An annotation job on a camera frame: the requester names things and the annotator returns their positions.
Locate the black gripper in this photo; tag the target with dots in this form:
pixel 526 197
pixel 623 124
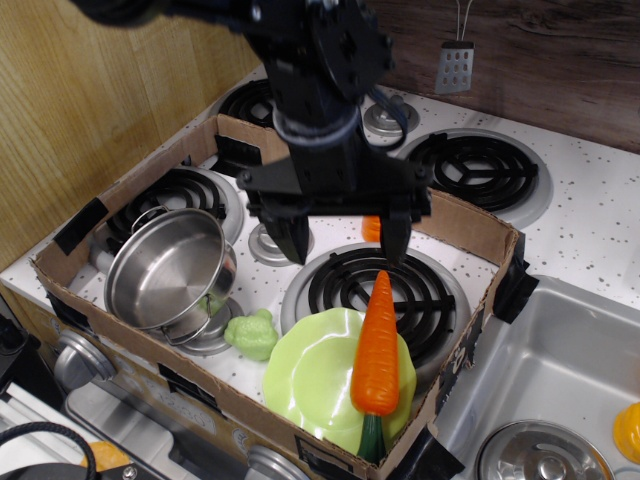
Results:
pixel 350 177

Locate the orange toy carrot green stem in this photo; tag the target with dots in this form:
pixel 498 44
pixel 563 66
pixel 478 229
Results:
pixel 375 386

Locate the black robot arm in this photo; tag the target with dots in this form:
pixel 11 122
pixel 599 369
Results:
pixel 322 60

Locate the short orange carrot tip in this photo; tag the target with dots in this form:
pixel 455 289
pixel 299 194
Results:
pixel 371 229

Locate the light green plastic plate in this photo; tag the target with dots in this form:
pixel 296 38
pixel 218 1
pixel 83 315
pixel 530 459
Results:
pixel 308 377

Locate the silver centre stove knob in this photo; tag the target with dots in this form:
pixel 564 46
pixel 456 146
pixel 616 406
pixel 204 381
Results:
pixel 264 250

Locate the silver stove knob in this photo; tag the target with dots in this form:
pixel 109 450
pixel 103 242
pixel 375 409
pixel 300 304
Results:
pixel 264 250
pixel 380 122

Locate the silver back stove knob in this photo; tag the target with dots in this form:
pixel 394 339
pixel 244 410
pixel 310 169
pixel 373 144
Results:
pixel 380 122

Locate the front right black burner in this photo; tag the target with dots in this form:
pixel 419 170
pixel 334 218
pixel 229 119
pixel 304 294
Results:
pixel 431 307

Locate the black burner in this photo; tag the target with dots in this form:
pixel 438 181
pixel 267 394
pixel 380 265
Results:
pixel 490 170
pixel 181 187
pixel 431 307
pixel 252 102

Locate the light green toy vegetable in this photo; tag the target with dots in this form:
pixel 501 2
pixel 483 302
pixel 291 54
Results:
pixel 254 336

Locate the back right black burner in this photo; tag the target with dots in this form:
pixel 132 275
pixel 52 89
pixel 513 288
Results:
pixel 490 170

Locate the brown cardboard fence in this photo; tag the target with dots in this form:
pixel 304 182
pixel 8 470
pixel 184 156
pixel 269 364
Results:
pixel 416 454

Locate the front left black burner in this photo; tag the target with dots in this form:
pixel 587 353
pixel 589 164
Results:
pixel 181 187

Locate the back left black burner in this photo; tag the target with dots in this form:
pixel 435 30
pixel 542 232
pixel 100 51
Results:
pixel 252 102

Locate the stainless steel pot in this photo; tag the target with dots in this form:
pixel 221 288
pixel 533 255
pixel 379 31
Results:
pixel 173 278

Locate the hanging slotted metal spatula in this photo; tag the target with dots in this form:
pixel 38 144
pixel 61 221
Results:
pixel 456 60

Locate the silver front panel knob right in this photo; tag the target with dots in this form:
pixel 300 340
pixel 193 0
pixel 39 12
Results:
pixel 264 463

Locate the silver panel knob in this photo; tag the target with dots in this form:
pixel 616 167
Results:
pixel 79 362
pixel 264 463

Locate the grey toy sink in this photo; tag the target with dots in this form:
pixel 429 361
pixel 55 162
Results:
pixel 570 358

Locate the silver front panel knob left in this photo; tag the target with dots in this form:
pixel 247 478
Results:
pixel 79 362

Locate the steel lid in sink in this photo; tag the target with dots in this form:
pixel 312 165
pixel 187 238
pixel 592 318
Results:
pixel 536 449

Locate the orange object bottom left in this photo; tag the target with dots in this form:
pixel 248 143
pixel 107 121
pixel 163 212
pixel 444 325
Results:
pixel 108 456

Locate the yellow toy in sink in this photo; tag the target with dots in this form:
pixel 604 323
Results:
pixel 626 433

